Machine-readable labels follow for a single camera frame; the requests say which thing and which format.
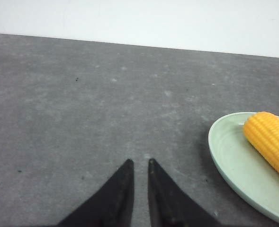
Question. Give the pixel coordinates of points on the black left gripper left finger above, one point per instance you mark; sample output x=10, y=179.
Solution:
x=110, y=206

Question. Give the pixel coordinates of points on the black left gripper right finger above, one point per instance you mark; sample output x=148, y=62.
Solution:
x=169, y=205

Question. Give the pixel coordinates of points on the pale green plate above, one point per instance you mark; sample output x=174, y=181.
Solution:
x=242, y=167

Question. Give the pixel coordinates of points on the yellow corn cob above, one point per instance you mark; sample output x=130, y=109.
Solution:
x=262, y=131

